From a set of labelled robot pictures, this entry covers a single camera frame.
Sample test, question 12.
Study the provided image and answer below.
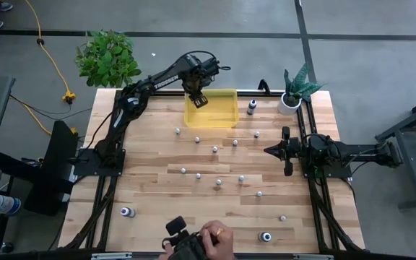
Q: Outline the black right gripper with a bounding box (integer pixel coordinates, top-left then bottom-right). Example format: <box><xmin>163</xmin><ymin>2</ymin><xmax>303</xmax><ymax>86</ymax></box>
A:
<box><xmin>264</xmin><ymin>126</ymin><xmax>305</xmax><ymax>177</ymax></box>

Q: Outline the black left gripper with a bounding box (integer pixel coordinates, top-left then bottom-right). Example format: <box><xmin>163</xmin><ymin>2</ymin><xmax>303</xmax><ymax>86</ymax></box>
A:
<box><xmin>183</xmin><ymin>70</ymin><xmax>209</xmax><ymax>110</ymax></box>

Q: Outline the large purple food coloring bottle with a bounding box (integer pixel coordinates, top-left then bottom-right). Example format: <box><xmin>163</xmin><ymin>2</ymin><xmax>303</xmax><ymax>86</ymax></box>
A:
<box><xmin>120</xmin><ymin>206</ymin><xmax>137</xmax><ymax>219</ymax></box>

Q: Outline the yellow translucent plastic tray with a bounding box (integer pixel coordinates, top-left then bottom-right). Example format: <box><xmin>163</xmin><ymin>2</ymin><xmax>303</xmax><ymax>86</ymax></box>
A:
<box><xmin>183</xmin><ymin>88</ymin><xmax>240</xmax><ymax>129</ymax></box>

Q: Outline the white plant pot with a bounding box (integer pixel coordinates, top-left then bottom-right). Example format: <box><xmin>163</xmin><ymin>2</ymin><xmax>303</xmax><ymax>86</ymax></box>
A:
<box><xmin>277</xmin><ymin>92</ymin><xmax>303</xmax><ymax>116</ymax></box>

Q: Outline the green snake plant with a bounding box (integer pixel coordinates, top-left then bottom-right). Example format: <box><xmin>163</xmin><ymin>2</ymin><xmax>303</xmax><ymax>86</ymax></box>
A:
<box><xmin>282</xmin><ymin>61</ymin><xmax>324</xmax><ymax>105</ymax></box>

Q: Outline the leafy green potted tree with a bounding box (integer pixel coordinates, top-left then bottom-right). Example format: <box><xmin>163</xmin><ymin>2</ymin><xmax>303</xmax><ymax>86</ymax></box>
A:
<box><xmin>74</xmin><ymin>29</ymin><xmax>143</xmax><ymax>89</ymax></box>

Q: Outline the person's hand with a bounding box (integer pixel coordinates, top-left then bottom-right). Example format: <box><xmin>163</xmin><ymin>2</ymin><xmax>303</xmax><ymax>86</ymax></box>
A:
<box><xmin>158</xmin><ymin>240</ymin><xmax>176</xmax><ymax>260</ymax></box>
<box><xmin>199</xmin><ymin>220</ymin><xmax>236</xmax><ymax>260</ymax></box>

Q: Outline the grey metal cart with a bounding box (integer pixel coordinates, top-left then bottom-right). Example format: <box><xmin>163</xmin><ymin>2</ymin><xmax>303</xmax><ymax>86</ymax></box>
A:
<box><xmin>375</xmin><ymin>92</ymin><xmax>416</xmax><ymax>211</ymax></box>

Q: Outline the black equipment box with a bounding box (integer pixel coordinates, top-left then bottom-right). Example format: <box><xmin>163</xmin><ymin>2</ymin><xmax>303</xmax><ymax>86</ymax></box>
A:
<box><xmin>23</xmin><ymin>120</ymin><xmax>79</xmax><ymax>217</ymax></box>

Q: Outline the white and blue container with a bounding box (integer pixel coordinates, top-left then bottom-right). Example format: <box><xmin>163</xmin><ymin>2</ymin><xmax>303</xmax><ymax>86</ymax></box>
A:
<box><xmin>0</xmin><ymin>194</ymin><xmax>22</xmax><ymax>217</ymax></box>

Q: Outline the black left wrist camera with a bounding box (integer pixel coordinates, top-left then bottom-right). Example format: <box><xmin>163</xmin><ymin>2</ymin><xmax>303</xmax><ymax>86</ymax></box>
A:
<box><xmin>199</xmin><ymin>57</ymin><xmax>222</xmax><ymax>79</ymax></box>

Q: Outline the silver frame bracket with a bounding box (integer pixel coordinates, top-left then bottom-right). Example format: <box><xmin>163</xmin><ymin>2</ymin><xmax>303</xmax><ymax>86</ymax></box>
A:
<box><xmin>293</xmin><ymin>253</ymin><xmax>334</xmax><ymax>260</ymax></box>
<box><xmin>91</xmin><ymin>252</ymin><xmax>134</xmax><ymax>260</ymax></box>

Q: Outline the black table-level camera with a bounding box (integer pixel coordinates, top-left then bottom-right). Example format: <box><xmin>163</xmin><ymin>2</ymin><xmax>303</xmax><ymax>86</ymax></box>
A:
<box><xmin>164</xmin><ymin>215</ymin><xmax>209</xmax><ymax>260</ymax></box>

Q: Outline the yellow extension cable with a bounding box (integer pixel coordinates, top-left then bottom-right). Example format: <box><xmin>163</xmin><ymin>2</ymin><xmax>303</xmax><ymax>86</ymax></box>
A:
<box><xmin>23</xmin><ymin>0</ymin><xmax>79</xmax><ymax>137</ymax></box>

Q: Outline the black metal table frame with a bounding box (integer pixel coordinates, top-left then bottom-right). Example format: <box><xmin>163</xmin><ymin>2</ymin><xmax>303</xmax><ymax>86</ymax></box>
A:
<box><xmin>60</xmin><ymin>78</ymin><xmax>366</xmax><ymax>260</ymax></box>

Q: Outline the black floor cable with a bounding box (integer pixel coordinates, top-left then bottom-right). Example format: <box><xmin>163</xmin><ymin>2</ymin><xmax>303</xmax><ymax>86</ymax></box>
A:
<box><xmin>8</xmin><ymin>94</ymin><xmax>94</xmax><ymax>122</ymax></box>

